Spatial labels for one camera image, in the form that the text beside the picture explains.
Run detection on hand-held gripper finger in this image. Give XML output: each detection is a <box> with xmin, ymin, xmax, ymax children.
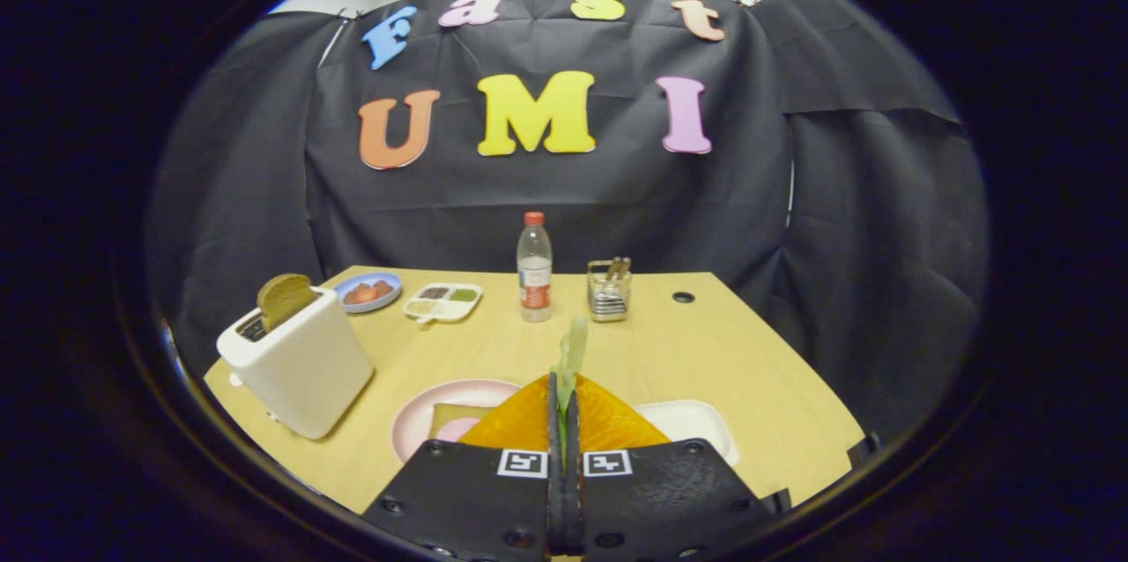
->
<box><xmin>363</xmin><ymin>373</ymin><xmax>565</xmax><ymax>562</ymax></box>
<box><xmin>564</xmin><ymin>373</ymin><xmax>781</xmax><ymax>562</ymax></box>

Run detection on green lettuce leaf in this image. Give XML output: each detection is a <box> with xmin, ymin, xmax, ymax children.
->
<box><xmin>551</xmin><ymin>317</ymin><xmax>590</xmax><ymax>470</ymax></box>

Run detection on toasted bread slice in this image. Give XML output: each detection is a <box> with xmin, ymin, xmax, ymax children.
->
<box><xmin>256</xmin><ymin>274</ymin><xmax>320</xmax><ymax>334</ymax></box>

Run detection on brown bread slice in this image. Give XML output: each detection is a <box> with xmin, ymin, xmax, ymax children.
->
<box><xmin>429</xmin><ymin>403</ymin><xmax>494</xmax><ymax>442</ymax></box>

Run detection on white square dish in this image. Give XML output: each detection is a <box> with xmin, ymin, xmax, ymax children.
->
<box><xmin>633</xmin><ymin>400</ymin><xmax>741</xmax><ymax>468</ymax></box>

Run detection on pink round plate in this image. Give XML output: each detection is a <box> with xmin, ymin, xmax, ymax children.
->
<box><xmin>391</xmin><ymin>379</ymin><xmax>523</xmax><ymax>464</ymax></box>

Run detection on white divided condiment tray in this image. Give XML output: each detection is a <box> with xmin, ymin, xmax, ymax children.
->
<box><xmin>403</xmin><ymin>282</ymin><xmax>484</xmax><ymax>325</ymax></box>

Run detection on clear plastic water bottle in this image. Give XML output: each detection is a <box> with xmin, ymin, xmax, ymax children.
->
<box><xmin>516</xmin><ymin>211</ymin><xmax>554</xmax><ymax>323</ymax></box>

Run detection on blue round plate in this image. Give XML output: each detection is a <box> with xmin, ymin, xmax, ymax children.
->
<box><xmin>334</xmin><ymin>272</ymin><xmax>403</xmax><ymax>314</ymax></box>

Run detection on red meat and tomato slices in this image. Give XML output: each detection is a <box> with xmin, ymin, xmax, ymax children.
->
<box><xmin>344</xmin><ymin>280</ymin><xmax>395</xmax><ymax>306</ymax></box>

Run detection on white toaster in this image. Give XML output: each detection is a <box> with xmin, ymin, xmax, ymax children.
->
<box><xmin>217</xmin><ymin>285</ymin><xmax>375</xmax><ymax>440</ymax></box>

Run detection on metal wire utensil holder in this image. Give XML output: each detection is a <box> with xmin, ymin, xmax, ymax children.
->
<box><xmin>588</xmin><ymin>259</ymin><xmax>633</xmax><ymax>322</ymax></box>

